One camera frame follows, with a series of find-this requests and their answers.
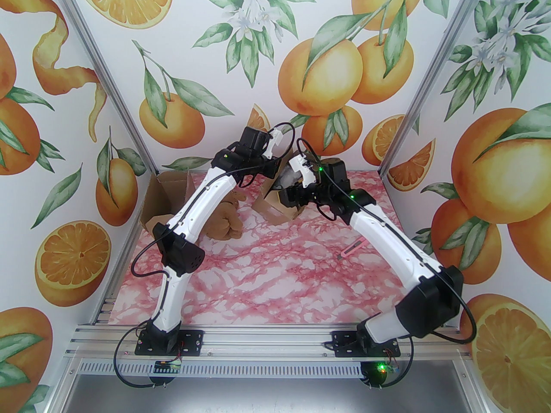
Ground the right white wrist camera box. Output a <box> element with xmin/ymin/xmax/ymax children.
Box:
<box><xmin>289</xmin><ymin>155</ymin><xmax>318</xmax><ymax>189</ymax></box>

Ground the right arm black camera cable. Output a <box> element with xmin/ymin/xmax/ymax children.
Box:
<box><xmin>296</xmin><ymin>138</ymin><xmax>477</xmax><ymax>390</ymax></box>

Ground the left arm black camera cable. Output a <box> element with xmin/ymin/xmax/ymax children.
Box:
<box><xmin>113</xmin><ymin>122</ymin><xmax>297</xmax><ymax>390</ymax></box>

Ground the right aluminium frame post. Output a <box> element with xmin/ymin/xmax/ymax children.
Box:
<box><xmin>379</xmin><ymin>0</ymin><xmax>491</xmax><ymax>177</ymax></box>

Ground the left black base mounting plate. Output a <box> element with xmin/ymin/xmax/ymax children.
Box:
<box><xmin>135</xmin><ymin>330</ymin><xmax>204</xmax><ymax>356</ymax></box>

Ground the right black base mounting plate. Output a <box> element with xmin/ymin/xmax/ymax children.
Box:
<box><xmin>331</xmin><ymin>330</ymin><xmax>401</xmax><ymax>358</ymax></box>

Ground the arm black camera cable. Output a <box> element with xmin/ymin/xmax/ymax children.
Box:
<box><xmin>296</xmin><ymin>138</ymin><xmax>477</xmax><ymax>390</ymax></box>
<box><xmin>113</xmin><ymin>122</ymin><xmax>297</xmax><ymax>390</ymax></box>

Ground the brown teddy bear plush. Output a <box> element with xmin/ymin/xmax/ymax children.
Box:
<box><xmin>201</xmin><ymin>190</ymin><xmax>248</xmax><ymax>240</ymax></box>

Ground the aluminium frame post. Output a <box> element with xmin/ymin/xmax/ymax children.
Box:
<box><xmin>379</xmin><ymin>0</ymin><xmax>491</xmax><ymax>177</ymax></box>
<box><xmin>51</xmin><ymin>0</ymin><xmax>160</xmax><ymax>182</ymax></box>

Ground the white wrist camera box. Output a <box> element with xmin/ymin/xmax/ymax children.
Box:
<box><xmin>289</xmin><ymin>155</ymin><xmax>318</xmax><ymax>189</ymax></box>
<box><xmin>264</xmin><ymin>128</ymin><xmax>285</xmax><ymax>160</ymax></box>

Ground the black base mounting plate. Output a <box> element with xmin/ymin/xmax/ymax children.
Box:
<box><xmin>331</xmin><ymin>330</ymin><xmax>401</xmax><ymax>358</ymax></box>
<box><xmin>135</xmin><ymin>330</ymin><xmax>204</xmax><ymax>356</ymax></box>

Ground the pink utility knife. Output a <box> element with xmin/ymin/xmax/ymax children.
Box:
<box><xmin>340</xmin><ymin>238</ymin><xmax>367</xmax><ymax>259</ymax></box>

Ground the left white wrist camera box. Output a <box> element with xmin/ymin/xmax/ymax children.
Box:
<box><xmin>264</xmin><ymin>128</ymin><xmax>285</xmax><ymax>160</ymax></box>

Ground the long cardboard express box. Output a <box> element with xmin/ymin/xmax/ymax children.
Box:
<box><xmin>140</xmin><ymin>170</ymin><xmax>198</xmax><ymax>233</ymax></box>

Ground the perforated white metal strip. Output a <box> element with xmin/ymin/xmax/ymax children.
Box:
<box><xmin>72</xmin><ymin>362</ymin><xmax>366</xmax><ymax>377</ymax></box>

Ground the grey plastic wrapped item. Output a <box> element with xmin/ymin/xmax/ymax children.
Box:
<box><xmin>278</xmin><ymin>167</ymin><xmax>303</xmax><ymax>189</ymax></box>

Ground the left aluminium frame post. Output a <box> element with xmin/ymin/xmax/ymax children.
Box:
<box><xmin>51</xmin><ymin>0</ymin><xmax>160</xmax><ymax>182</ymax></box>

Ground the small circuit board green LED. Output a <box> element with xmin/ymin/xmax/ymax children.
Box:
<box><xmin>371</xmin><ymin>360</ymin><xmax>399</xmax><ymax>377</ymax></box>

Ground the aluminium slotted base rail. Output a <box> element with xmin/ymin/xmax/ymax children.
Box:
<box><xmin>65</xmin><ymin>323</ymin><xmax>474</xmax><ymax>362</ymax></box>

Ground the squat cardboard express box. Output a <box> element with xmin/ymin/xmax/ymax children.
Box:
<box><xmin>253</xmin><ymin>141</ymin><xmax>304</xmax><ymax>225</ymax></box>

